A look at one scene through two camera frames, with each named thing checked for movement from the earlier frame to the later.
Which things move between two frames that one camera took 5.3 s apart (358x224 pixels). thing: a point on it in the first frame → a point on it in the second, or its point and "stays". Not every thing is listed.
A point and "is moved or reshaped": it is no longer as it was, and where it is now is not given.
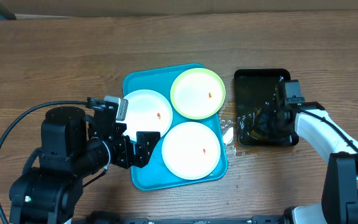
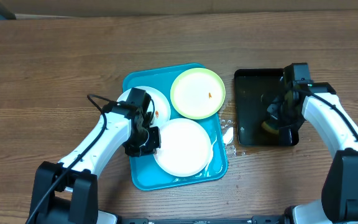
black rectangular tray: (263, 116) stays
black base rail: (265, 219) stays
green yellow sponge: (257, 132) is moved or reshaped
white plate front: (191, 150) is moved or reshaped
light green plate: (197, 93) stays
